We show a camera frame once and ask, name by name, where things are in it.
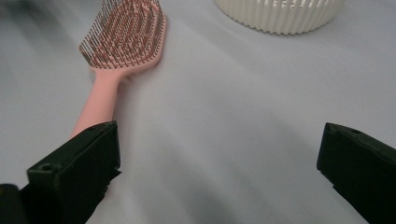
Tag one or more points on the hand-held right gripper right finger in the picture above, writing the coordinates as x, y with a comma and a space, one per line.
361, 168

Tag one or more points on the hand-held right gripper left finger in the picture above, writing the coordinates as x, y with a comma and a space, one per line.
74, 168

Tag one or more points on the pink hairbrush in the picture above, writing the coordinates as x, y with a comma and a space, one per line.
100, 102

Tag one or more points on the white slotted plastic basket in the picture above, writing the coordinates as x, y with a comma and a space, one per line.
280, 15

